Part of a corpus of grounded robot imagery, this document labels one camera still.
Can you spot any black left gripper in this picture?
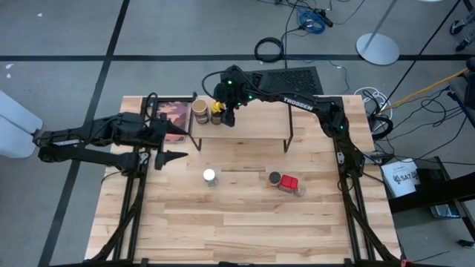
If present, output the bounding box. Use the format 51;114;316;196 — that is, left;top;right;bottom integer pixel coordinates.
112;111;189;171

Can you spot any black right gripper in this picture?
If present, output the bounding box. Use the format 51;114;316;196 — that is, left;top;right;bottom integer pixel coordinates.
214;65;261;128

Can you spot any chili onion can yellow lid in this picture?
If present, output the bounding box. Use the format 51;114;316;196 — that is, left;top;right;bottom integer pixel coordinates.
210;99;226;126

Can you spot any furikake jar with tan lid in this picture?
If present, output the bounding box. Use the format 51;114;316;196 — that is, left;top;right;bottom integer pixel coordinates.
191;98;209;125

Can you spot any bagel sesame jar white lid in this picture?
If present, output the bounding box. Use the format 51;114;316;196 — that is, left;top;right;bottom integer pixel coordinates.
202;168;218;188

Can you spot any orange turmeric bottle black lid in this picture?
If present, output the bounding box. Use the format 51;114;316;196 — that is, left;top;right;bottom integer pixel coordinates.
268;171;283;188

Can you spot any smoked paprika tin red lid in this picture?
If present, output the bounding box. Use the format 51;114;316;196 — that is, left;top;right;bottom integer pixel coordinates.
278;174;300;194

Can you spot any wooden shelf with black legs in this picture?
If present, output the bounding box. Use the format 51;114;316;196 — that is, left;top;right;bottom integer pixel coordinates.
189;92;295;154

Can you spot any tablet with colourful picture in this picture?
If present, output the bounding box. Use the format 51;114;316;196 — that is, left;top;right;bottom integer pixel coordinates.
155;99;191;144

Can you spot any white moulded floor object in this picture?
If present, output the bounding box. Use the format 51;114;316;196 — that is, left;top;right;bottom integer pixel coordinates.
0;90;44;159

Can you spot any white round stand base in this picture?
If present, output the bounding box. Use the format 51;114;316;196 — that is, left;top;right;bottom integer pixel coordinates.
355;0;401;67

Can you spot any white printed bucket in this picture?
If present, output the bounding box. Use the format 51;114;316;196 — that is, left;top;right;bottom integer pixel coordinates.
381;158;421;199

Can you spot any black side table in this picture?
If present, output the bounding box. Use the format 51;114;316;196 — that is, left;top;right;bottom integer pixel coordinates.
385;155;475;242

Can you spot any grey wheeled cart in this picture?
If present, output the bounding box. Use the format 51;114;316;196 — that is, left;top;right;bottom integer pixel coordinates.
447;55;475;129

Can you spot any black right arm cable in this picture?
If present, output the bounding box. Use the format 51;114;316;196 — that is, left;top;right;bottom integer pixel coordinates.
201;69;224;99

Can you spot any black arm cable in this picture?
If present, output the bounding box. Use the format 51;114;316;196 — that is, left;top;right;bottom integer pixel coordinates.
201;69;224;99
145;91;160;114

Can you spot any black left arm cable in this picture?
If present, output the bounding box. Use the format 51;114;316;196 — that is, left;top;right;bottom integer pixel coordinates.
145;91;160;114

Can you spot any black coiled cable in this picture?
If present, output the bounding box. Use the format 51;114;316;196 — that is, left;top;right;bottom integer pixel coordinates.
254;36;285;63

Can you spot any black aluminium table frame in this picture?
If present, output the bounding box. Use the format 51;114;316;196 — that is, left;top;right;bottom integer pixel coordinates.
88;95;401;267

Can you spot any blue coiled cable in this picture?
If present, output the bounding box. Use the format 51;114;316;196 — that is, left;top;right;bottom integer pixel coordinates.
296;7;327;35

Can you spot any white coiled cable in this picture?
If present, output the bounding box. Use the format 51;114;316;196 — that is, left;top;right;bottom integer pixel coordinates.
353;86;384;113

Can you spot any yellow cable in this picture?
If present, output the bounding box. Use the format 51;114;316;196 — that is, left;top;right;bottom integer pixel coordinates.
381;66;471;111

